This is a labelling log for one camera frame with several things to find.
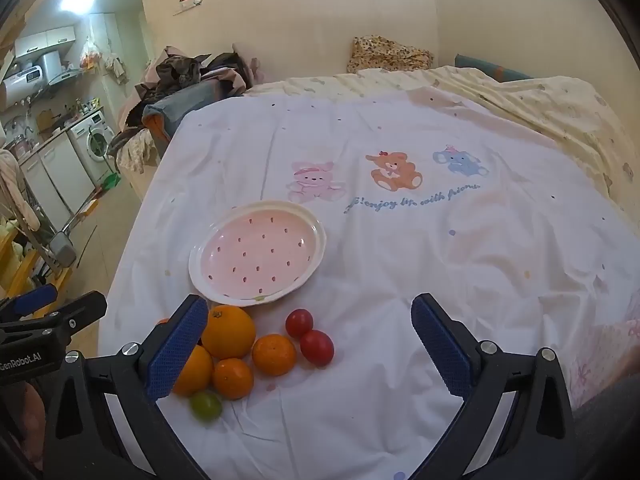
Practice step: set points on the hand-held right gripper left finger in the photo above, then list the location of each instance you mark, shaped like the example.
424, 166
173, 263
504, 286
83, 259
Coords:
177, 350

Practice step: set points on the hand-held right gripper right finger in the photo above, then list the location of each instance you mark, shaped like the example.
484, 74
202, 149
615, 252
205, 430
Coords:
440, 350

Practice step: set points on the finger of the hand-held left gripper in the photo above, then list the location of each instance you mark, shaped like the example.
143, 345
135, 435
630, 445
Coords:
32, 300
75, 315

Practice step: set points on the large orange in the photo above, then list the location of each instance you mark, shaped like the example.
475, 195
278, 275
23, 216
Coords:
230, 335
197, 370

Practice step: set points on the red cherry tomato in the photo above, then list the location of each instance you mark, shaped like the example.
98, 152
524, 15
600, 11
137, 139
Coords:
299, 322
317, 348

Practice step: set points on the pink strawberry-print plate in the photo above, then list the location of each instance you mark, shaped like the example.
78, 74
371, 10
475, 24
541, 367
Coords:
260, 250

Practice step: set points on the yellow wooden chair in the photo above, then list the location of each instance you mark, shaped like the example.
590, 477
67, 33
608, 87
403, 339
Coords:
20, 270

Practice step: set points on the grey metal chair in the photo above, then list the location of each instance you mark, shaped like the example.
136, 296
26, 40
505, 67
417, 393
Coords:
61, 249

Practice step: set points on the white animal-print blanket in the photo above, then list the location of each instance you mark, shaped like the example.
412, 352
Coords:
400, 260

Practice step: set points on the white lower kitchen cabinet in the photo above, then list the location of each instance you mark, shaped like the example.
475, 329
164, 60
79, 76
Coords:
52, 180

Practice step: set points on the pink hanging cloth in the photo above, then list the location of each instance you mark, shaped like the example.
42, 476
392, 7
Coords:
12, 180

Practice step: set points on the green dustpan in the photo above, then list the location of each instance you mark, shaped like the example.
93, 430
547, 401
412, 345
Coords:
111, 181

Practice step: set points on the pink bow-print cloth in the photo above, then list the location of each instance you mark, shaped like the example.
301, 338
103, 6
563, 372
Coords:
605, 360

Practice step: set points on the white washing machine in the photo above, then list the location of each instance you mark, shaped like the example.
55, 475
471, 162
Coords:
95, 142

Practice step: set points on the beige lace cloth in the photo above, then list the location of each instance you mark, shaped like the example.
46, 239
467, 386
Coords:
137, 152

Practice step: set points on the white water heater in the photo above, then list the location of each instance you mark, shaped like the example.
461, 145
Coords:
22, 85

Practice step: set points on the grey and orange cushion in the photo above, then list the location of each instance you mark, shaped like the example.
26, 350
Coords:
175, 107

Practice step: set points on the metal range hood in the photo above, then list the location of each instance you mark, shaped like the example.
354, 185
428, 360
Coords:
57, 70

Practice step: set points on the hanging beige towel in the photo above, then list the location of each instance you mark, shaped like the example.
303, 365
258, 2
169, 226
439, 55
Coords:
115, 67

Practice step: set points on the orange hanging bag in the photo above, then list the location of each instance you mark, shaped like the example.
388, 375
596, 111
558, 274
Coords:
90, 55

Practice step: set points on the white upper kitchen cabinets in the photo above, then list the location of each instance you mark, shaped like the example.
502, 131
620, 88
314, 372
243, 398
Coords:
45, 40

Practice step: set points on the pile of clothes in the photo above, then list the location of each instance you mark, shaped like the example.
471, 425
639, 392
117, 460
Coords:
180, 72

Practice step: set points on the pale yellow bedsheet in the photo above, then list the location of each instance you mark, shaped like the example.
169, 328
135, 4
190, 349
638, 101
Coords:
550, 105

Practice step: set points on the teal pillow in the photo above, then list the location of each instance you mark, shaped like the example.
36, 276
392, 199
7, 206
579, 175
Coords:
485, 66

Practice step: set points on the floral cloth bundle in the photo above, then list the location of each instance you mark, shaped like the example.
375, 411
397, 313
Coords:
390, 55

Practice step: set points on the red wall sticker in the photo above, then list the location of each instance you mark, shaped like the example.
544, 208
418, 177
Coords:
187, 1

